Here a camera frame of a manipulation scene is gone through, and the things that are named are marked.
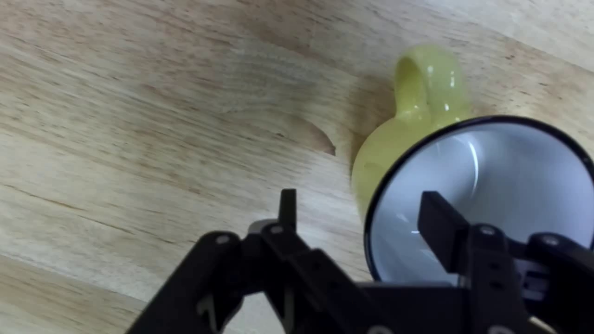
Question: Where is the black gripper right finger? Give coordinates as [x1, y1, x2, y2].
[418, 191, 524, 291]

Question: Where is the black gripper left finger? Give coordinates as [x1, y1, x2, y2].
[247, 189, 311, 272]

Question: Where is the yellow mug white inside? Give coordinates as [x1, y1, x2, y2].
[351, 44, 594, 283]

